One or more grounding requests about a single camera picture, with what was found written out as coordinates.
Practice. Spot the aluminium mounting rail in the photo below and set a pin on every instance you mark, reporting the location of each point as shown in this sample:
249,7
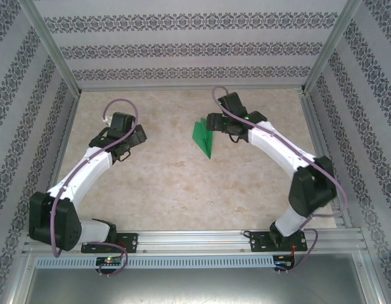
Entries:
195,240

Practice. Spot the green paper sheet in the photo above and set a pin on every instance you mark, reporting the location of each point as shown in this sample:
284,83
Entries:
203,136

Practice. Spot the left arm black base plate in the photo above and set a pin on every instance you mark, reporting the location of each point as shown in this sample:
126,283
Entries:
130,242

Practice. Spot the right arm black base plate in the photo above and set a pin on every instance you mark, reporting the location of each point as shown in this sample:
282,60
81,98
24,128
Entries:
258,242

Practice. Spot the sheet metal tray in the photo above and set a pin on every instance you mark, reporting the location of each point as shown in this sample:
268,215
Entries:
195,286

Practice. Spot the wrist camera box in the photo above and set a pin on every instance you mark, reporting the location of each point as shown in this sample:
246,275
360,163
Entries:
120,121
233,103

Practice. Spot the aluminium frame post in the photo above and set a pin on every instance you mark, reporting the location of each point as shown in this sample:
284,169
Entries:
52,47
331,47

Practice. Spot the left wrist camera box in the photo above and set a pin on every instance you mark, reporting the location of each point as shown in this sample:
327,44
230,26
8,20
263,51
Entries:
120,121

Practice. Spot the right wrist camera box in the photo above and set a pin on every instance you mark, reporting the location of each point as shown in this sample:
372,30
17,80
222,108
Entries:
233,103

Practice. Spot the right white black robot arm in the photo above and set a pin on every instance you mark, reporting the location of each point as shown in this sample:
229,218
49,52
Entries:
277,149

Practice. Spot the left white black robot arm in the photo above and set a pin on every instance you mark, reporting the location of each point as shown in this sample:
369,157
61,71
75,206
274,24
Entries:
87,171

